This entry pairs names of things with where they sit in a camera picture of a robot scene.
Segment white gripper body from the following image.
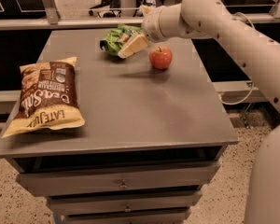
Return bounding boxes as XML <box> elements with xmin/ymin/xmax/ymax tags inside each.
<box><xmin>141</xmin><ymin>7</ymin><xmax>164</xmax><ymax>43</ymax></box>

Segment green rice chip bag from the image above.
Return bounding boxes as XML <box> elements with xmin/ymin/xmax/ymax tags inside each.
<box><xmin>99</xmin><ymin>23</ymin><xmax>142</xmax><ymax>56</ymax></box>

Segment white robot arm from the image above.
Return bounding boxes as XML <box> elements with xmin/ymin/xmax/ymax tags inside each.
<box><xmin>140</xmin><ymin>0</ymin><xmax>280</xmax><ymax>224</ymax></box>

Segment brown chip bag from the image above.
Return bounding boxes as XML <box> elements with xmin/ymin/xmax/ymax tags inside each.
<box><xmin>3</xmin><ymin>57</ymin><xmax>85</xmax><ymax>137</ymax></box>

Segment red apple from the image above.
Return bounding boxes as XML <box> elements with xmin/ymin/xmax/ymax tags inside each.
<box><xmin>148</xmin><ymin>46</ymin><xmax>173</xmax><ymax>70</ymax></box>

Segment black office chair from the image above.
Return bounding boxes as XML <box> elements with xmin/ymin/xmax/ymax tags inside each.
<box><xmin>88</xmin><ymin>0</ymin><xmax>122</xmax><ymax>19</ymax></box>

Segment grey drawer cabinet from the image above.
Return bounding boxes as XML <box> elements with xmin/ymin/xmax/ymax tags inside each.
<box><xmin>0</xmin><ymin>29</ymin><xmax>238</xmax><ymax>224</ymax></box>

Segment metal railing frame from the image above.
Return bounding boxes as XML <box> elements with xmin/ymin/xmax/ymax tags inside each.
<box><xmin>0</xmin><ymin>0</ymin><xmax>280</xmax><ymax>32</ymax></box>

